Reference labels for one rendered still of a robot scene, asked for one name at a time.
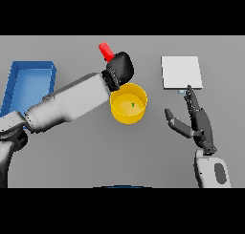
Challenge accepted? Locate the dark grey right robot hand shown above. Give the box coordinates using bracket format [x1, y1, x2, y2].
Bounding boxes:
[164, 84, 218, 156]

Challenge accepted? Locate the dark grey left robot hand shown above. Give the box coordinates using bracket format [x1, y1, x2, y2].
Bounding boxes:
[100, 51, 135, 93]

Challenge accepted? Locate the red beaker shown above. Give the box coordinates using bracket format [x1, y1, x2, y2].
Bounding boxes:
[98, 41, 116, 63]

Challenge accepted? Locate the yellow bowl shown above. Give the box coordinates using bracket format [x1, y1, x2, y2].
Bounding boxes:
[109, 82, 148, 125]

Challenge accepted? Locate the pale square measuring scale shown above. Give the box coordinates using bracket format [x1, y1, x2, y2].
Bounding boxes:
[160, 55, 204, 95]

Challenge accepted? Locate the blue tray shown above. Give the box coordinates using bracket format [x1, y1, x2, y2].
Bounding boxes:
[0, 60, 57, 119]

